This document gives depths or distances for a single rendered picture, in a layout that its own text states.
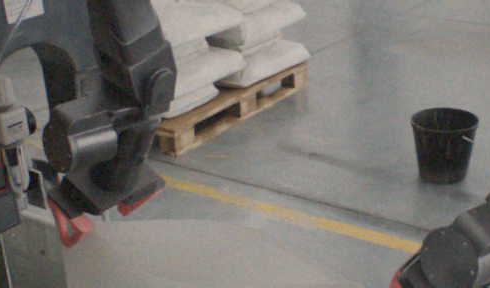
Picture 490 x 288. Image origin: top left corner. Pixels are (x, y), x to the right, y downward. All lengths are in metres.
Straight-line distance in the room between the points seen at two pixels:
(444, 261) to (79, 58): 0.64
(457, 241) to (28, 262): 1.33
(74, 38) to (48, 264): 0.77
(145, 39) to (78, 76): 0.30
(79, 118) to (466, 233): 0.42
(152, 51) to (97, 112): 0.09
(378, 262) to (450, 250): 2.26
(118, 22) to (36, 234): 1.00
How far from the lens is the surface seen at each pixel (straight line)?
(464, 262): 0.65
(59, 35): 1.10
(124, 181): 0.96
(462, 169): 3.50
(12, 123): 1.00
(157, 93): 0.87
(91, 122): 0.87
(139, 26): 0.84
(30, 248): 1.82
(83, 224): 0.97
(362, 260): 2.92
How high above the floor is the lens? 1.49
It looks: 23 degrees down
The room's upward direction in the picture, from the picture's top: 2 degrees counter-clockwise
